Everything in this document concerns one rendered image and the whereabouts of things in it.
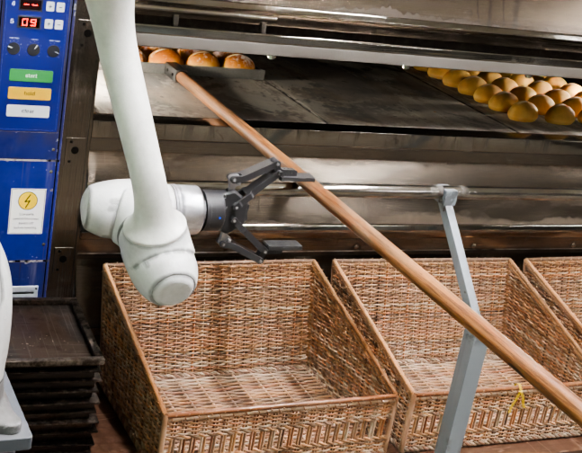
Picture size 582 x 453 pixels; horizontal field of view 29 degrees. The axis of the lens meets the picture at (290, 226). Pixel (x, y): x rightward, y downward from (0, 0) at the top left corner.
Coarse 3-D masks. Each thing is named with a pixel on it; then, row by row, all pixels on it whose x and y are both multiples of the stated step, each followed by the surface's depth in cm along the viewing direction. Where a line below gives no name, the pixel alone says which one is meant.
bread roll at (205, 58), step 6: (192, 54) 303; (198, 54) 302; (204, 54) 302; (210, 54) 304; (186, 60) 302; (192, 60) 301; (198, 60) 301; (204, 60) 302; (210, 60) 303; (216, 60) 304; (210, 66) 302; (216, 66) 304
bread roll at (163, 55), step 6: (150, 54) 298; (156, 54) 297; (162, 54) 297; (168, 54) 297; (174, 54) 298; (150, 60) 297; (156, 60) 296; (162, 60) 297; (168, 60) 297; (174, 60) 298; (180, 60) 299
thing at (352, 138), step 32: (96, 128) 246; (160, 128) 253; (192, 128) 256; (224, 128) 259; (256, 128) 263; (288, 128) 267; (320, 128) 272; (352, 128) 277; (384, 128) 283; (416, 128) 289
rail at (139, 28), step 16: (144, 32) 227; (160, 32) 229; (176, 32) 230; (192, 32) 232; (208, 32) 233; (224, 32) 235; (240, 32) 236; (256, 32) 239; (336, 48) 247; (352, 48) 248; (368, 48) 250; (384, 48) 252; (400, 48) 254; (416, 48) 256; (432, 48) 258; (528, 64) 270; (544, 64) 272; (560, 64) 274; (576, 64) 276
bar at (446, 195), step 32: (288, 192) 229; (352, 192) 235; (384, 192) 239; (416, 192) 242; (448, 192) 245; (480, 192) 250; (512, 192) 253; (544, 192) 257; (576, 192) 262; (448, 224) 245; (480, 352) 237; (448, 416) 243; (448, 448) 244
